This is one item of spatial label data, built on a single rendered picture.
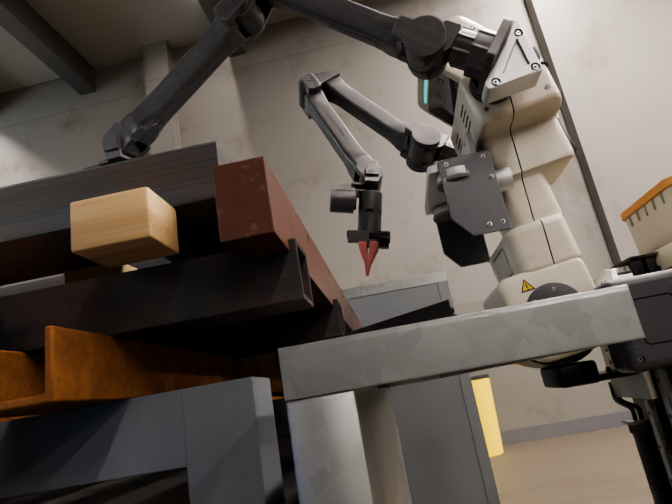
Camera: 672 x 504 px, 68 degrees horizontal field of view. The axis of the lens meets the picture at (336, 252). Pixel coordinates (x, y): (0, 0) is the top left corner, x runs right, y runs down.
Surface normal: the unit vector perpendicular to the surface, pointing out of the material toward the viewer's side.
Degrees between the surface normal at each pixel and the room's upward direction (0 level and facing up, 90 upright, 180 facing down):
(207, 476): 90
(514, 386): 90
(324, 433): 90
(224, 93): 90
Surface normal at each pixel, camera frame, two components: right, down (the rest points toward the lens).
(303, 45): -0.15, -0.26
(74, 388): 0.98, -0.19
